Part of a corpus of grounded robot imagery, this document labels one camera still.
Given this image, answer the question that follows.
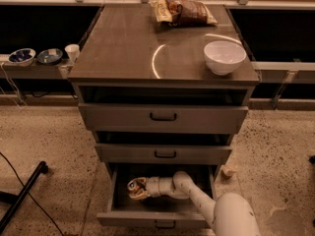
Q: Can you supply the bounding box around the black stand leg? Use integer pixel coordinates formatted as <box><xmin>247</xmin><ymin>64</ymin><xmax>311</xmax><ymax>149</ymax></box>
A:
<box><xmin>0</xmin><ymin>161</ymin><xmax>48</xmax><ymax>234</ymax></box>

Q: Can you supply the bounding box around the cabinet caster wheel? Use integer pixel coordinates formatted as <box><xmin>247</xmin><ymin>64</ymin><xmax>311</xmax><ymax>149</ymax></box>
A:
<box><xmin>221</xmin><ymin>165</ymin><xmax>237</xmax><ymax>179</ymax></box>

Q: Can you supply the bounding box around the blue dark bowl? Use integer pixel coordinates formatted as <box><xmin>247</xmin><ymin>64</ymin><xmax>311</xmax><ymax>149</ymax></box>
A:
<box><xmin>36</xmin><ymin>48</ymin><xmax>63</xmax><ymax>65</ymax></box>

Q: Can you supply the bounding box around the middle grey drawer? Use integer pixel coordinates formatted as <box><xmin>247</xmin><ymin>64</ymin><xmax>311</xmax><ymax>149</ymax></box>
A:
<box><xmin>95</xmin><ymin>144</ymin><xmax>231</xmax><ymax>165</ymax></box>

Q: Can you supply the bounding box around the bottom grey drawer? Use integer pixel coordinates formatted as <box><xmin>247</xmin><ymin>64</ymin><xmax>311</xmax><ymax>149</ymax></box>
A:
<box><xmin>96</xmin><ymin>163</ymin><xmax>218</xmax><ymax>229</ymax></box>

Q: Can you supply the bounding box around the white hanging cable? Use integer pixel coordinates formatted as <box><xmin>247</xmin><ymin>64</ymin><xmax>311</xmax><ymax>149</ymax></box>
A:
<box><xmin>0</xmin><ymin>62</ymin><xmax>28</xmax><ymax>108</ymax></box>

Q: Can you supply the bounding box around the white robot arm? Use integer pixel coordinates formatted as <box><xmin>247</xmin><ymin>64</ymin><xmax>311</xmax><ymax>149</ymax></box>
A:
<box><xmin>127</xmin><ymin>171</ymin><xmax>261</xmax><ymax>236</ymax></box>

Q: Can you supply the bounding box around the grey drawer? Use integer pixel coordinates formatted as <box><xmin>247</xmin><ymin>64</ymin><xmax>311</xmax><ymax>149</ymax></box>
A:
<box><xmin>95</xmin><ymin>144</ymin><xmax>231</xmax><ymax>165</ymax></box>
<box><xmin>79</xmin><ymin>103</ymin><xmax>248</xmax><ymax>135</ymax></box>
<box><xmin>96</xmin><ymin>163</ymin><xmax>218</xmax><ymax>229</ymax></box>

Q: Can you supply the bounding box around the brown chip bag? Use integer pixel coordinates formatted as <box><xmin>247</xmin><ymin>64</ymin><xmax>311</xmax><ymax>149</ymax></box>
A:
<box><xmin>152</xmin><ymin>0</ymin><xmax>218</xmax><ymax>27</ymax></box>

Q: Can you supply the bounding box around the top grey drawer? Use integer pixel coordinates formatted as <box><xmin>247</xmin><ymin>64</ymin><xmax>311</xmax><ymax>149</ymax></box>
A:
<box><xmin>79</xmin><ymin>103</ymin><xmax>248</xmax><ymax>135</ymax></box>

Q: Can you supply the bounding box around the black floor cable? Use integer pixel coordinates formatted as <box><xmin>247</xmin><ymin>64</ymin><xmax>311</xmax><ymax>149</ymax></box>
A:
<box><xmin>0</xmin><ymin>151</ymin><xmax>66</xmax><ymax>236</ymax></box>

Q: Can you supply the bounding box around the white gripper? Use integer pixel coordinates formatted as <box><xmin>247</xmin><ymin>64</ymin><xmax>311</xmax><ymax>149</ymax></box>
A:
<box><xmin>129</xmin><ymin>177</ymin><xmax>161</xmax><ymax>200</ymax></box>

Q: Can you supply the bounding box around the white paper cup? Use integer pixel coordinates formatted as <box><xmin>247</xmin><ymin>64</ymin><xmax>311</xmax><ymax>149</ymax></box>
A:
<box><xmin>65</xmin><ymin>44</ymin><xmax>80</xmax><ymax>64</ymax></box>

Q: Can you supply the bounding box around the white ceramic bowl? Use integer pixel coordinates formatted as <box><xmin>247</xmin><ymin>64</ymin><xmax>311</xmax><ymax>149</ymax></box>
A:
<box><xmin>204</xmin><ymin>40</ymin><xmax>246</xmax><ymax>76</ymax></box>

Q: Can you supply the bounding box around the blue white bowl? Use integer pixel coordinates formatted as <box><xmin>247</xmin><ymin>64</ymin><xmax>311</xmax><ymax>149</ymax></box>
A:
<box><xmin>9</xmin><ymin>48</ymin><xmax>35</xmax><ymax>67</ymax></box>

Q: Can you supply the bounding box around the grey drawer cabinet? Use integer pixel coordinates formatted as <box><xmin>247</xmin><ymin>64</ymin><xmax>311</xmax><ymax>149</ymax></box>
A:
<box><xmin>67</xmin><ymin>4</ymin><xmax>261</xmax><ymax>230</ymax></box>

